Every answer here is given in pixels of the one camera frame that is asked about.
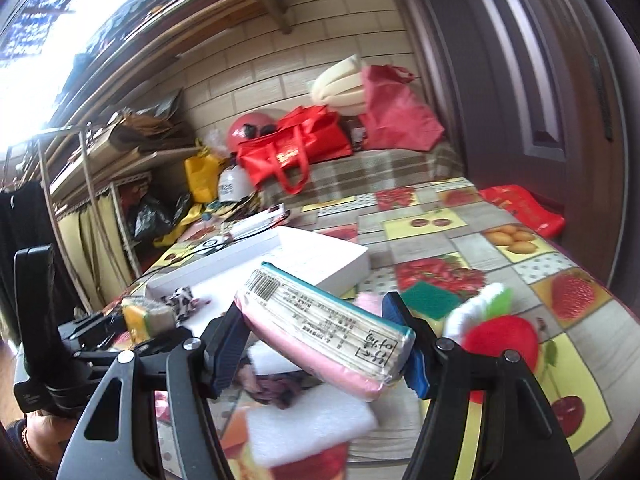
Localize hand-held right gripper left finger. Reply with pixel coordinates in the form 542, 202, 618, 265
56, 304, 249, 480

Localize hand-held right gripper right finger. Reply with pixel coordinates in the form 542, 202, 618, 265
381, 291, 581, 480

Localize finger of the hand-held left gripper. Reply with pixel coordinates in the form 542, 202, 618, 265
60, 312, 128, 343
72, 337, 148, 363

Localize small white foam piece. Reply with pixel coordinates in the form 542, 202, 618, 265
246, 344, 302, 377

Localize yellow sponge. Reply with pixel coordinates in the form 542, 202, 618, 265
121, 296, 177, 347

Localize green scouring sponge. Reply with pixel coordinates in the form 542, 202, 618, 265
401, 282, 463, 321

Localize red apple plush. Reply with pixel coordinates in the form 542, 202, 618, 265
444, 282, 541, 406

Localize pink tissue packet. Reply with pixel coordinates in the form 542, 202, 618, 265
235, 261, 417, 402

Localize white cardboard box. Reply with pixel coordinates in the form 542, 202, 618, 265
145, 225, 372, 318

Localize person's left hand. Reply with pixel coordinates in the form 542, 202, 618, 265
22, 406, 76, 443

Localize dark patterned scrunchie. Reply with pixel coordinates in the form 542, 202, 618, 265
239, 364, 313, 409

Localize dark hanging clothing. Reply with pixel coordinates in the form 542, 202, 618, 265
0, 180, 57, 346

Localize black and white patterned scrunchie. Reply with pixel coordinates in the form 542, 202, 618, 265
161, 285, 197, 313

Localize large white foam sheet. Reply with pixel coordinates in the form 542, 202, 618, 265
246, 379, 379, 462

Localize white charger device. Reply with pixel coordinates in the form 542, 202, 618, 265
199, 234, 237, 255

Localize black plastic bag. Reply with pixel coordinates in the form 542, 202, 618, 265
126, 194, 177, 244

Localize yellow raincoat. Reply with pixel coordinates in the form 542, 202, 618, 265
151, 194, 213, 250

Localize fruit print tablecloth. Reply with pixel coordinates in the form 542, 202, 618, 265
107, 176, 631, 480

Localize metal shelf rack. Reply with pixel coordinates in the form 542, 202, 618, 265
30, 120, 201, 311

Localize white helmet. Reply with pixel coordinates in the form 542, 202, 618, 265
218, 165, 252, 205

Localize yellow bag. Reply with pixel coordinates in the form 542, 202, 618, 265
184, 146, 227, 204

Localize flat red bag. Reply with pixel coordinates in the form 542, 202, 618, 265
479, 185, 567, 239

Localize cardboard pieces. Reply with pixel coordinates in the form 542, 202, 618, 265
87, 89, 197, 157

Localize plaid blanket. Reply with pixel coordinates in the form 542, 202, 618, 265
260, 146, 472, 211

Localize clear plastic bag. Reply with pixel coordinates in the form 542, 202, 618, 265
201, 127, 232, 157

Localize red tote bag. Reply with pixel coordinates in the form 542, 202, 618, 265
236, 106, 354, 196

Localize red helmet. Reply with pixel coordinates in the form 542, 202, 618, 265
226, 112, 281, 154

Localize cream foam roll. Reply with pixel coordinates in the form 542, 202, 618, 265
307, 54, 372, 118

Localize dark purple door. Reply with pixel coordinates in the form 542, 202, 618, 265
385, 0, 640, 291

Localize white device with red lanyard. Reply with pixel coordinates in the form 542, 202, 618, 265
226, 203, 292, 241

